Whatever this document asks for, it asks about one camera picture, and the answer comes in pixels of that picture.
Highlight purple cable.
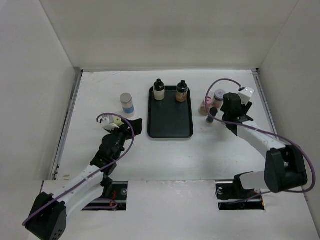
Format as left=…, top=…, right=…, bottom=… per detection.
left=205, top=78, right=316, bottom=205
left=21, top=112, right=137, bottom=227

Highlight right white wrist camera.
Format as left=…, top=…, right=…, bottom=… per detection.
left=238, top=86, right=255, bottom=106

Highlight small black cap spice jar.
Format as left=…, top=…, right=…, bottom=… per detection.
left=206, top=107, right=218, bottom=124

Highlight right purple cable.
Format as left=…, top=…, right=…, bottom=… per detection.
left=205, top=78, right=316, bottom=205

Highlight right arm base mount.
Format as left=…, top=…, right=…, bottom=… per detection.
left=215, top=173, right=265, bottom=211

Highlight black cap brown spice bottle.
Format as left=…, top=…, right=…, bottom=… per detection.
left=175, top=80, right=189, bottom=103

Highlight pink cap spice jar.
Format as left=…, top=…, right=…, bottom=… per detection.
left=198, top=96, right=212, bottom=116

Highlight black rectangular tray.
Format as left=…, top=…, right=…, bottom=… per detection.
left=147, top=85, right=194, bottom=139

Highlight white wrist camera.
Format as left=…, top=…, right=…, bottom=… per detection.
left=238, top=86, right=255, bottom=106
left=100, top=115, right=119, bottom=131

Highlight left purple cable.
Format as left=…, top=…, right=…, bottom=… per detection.
left=21, top=112, right=137, bottom=227

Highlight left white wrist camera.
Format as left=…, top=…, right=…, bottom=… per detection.
left=100, top=115, right=119, bottom=131

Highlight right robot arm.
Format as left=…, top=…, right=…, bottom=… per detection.
left=221, top=93, right=308, bottom=193

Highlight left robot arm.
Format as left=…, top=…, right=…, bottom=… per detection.
left=22, top=113, right=143, bottom=240

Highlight silver cap blue label jar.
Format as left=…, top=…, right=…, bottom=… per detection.
left=120, top=92, right=135, bottom=118

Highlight black cap white powder bottle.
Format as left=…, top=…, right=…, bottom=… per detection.
left=153, top=78, right=165, bottom=101

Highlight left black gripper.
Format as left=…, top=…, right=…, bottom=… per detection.
left=106, top=118, right=142, bottom=160

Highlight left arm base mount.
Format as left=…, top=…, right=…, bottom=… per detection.
left=83, top=177, right=129, bottom=211

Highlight yellow cap spice jar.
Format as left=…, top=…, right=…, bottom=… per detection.
left=113, top=116, right=124, bottom=127

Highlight red label spice jar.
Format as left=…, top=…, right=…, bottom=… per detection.
left=212, top=89, right=226, bottom=109

